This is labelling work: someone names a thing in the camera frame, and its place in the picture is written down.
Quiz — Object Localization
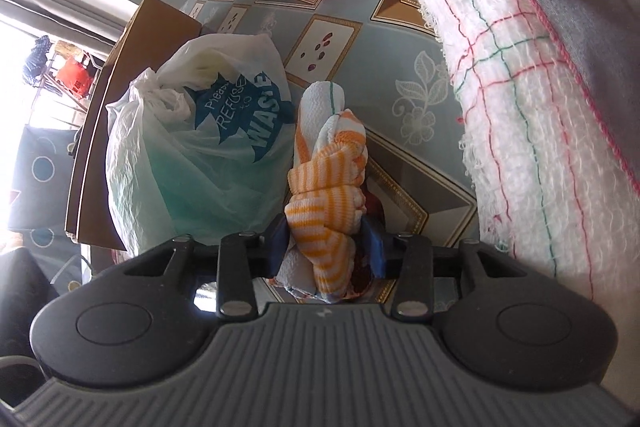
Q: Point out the hanging blue clothes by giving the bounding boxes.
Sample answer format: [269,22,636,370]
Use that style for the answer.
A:
[27,36,53,78]

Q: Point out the metal rack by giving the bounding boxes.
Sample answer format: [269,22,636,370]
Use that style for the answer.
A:
[25,37,96,128]

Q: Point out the white woven blanket coloured threads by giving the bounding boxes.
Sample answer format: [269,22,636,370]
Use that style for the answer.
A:
[372,0,640,308]

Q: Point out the red plastic crate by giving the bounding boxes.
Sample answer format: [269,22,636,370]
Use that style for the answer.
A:
[57,54,93,95]

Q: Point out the grey patterned bed sheet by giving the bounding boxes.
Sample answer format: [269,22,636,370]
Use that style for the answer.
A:
[187,0,483,303]

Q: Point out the orange striped white cloth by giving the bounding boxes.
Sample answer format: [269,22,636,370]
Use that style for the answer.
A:
[272,79,373,303]

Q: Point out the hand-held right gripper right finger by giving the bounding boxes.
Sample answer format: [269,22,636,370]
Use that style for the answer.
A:
[361,217,506,320]

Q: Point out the grey fabric box with circles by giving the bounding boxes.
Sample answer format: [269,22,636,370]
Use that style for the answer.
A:
[7,124,81,253]

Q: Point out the brown cardboard box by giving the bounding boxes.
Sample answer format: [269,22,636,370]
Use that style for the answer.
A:
[65,0,211,253]

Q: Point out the white plastic bag teal print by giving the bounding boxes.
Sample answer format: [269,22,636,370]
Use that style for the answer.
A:
[105,33,296,258]

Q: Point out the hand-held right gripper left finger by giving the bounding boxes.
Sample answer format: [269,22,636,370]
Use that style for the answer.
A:
[122,214,291,319]

